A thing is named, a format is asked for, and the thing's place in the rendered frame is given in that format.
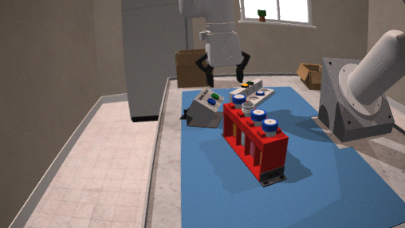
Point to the blue flat mat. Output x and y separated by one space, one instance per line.
326 187

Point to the grey control panel with two buttons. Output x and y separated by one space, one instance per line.
203 110

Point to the beige tray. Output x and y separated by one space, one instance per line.
250 91

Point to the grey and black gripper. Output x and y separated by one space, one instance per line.
222 49

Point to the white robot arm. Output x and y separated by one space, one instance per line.
382 67

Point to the grey metal bracket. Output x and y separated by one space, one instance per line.
274 179

